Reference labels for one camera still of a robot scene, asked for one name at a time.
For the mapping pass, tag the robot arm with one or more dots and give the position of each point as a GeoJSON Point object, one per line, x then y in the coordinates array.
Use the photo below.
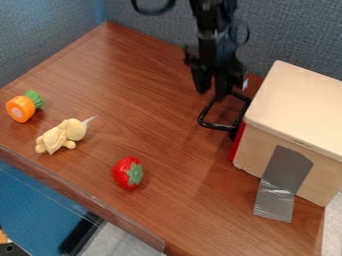
{"type": "Point", "coordinates": [209, 15]}

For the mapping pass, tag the grey tape strip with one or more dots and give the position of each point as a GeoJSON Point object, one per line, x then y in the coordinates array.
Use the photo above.
{"type": "Point", "coordinates": [281, 186]}

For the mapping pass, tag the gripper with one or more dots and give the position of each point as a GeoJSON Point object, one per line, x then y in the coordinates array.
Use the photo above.
{"type": "Point", "coordinates": [218, 53]}

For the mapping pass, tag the beige cabinet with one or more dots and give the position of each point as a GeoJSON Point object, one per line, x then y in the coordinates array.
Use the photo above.
{"type": "Point", "coordinates": [294, 110]}

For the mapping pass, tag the yellow plush animal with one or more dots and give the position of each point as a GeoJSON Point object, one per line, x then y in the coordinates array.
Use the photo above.
{"type": "Point", "coordinates": [62, 135]}

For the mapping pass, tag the red toy strawberry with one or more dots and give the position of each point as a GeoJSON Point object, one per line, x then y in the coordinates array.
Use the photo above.
{"type": "Point", "coordinates": [127, 173]}

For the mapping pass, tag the orange toy carrot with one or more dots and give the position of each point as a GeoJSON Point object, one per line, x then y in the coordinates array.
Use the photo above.
{"type": "Point", "coordinates": [21, 108]}

